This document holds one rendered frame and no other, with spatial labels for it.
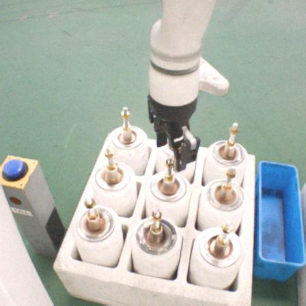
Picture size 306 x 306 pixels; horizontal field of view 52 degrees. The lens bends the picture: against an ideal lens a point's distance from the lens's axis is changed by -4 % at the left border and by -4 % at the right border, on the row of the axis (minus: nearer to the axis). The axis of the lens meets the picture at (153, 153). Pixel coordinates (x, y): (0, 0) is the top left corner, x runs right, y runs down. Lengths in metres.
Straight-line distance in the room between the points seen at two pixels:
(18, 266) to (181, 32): 0.32
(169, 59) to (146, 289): 0.42
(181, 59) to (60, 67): 1.12
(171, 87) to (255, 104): 0.89
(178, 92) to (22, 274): 0.35
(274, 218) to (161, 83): 0.63
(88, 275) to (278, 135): 0.82
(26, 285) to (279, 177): 0.88
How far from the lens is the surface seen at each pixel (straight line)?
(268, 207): 1.00
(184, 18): 0.40
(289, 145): 1.20
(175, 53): 0.43
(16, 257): 0.18
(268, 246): 0.94
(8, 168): 0.67
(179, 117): 0.49
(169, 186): 0.66
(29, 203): 0.69
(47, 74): 1.50
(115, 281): 0.66
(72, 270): 0.69
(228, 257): 0.61
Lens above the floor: 0.80
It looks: 48 degrees down
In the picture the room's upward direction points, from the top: straight up
